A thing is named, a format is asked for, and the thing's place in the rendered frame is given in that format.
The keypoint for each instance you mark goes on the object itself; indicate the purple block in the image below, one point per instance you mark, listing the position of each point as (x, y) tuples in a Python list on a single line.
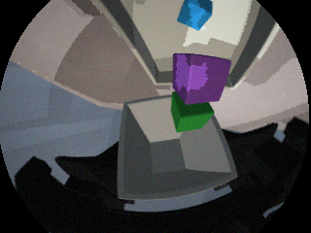
[(199, 78)]

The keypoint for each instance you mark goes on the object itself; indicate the small blue block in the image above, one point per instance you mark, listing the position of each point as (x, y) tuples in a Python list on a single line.
[(195, 12)]

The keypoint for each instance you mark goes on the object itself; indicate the grey square cup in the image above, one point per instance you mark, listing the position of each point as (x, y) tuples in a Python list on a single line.
[(156, 162)]

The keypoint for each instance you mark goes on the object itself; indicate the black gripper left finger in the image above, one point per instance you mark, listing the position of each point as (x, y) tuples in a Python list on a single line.
[(101, 168)]

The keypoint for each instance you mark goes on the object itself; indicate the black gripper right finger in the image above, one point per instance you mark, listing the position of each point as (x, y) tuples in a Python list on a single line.
[(242, 145)]

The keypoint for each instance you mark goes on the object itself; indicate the small green block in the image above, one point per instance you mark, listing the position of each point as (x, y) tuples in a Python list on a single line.
[(188, 116)]

